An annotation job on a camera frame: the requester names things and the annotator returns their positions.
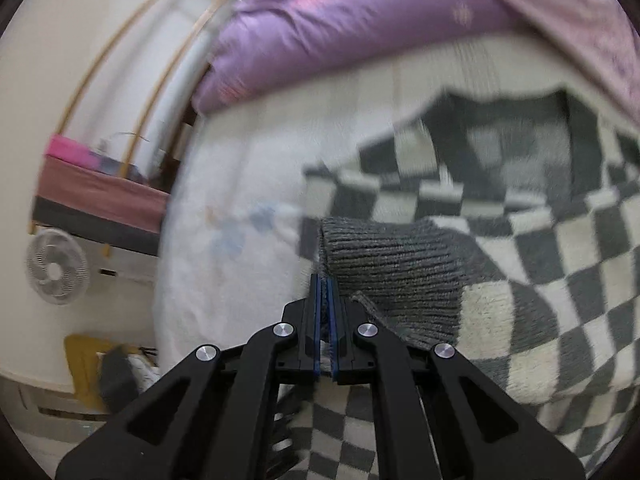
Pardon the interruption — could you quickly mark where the dark grey bag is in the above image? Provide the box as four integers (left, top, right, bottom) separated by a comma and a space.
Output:
97, 346, 147, 412

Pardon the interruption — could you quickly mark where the bright pink folded cloth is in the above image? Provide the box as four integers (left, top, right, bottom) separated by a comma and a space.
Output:
45, 135, 93, 167

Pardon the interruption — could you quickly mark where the mauve cloth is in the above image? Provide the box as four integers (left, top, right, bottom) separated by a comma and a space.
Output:
37, 156, 172, 234

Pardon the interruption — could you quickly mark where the white fluffy blanket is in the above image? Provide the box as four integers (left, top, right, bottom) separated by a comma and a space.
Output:
152, 35, 618, 376

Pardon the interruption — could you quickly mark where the white electric fan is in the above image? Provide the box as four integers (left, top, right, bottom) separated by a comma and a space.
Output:
26, 228, 91, 306

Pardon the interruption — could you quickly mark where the dark grey cloth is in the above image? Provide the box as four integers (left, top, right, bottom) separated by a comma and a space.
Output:
31, 196, 162, 257

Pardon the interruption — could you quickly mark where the wooden pole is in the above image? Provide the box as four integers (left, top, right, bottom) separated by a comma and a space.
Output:
59, 0, 192, 137
124, 0, 237, 172

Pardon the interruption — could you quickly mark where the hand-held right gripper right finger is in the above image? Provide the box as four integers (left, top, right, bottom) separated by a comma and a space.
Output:
329, 280, 586, 480

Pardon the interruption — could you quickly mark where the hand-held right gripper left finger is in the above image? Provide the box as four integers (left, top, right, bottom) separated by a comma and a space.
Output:
55, 274, 323, 480

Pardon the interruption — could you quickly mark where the yellow bag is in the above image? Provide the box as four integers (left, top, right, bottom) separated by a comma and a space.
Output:
64, 334, 151, 411

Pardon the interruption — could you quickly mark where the pink patterned quilt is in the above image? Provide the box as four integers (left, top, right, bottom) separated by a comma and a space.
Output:
435, 0, 640, 126

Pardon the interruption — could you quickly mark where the grey white checkered knit sweater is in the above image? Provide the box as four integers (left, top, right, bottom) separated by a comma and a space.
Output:
270, 87, 640, 480

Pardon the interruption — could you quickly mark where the purple pillow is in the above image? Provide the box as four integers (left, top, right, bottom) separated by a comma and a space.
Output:
192, 0, 541, 116

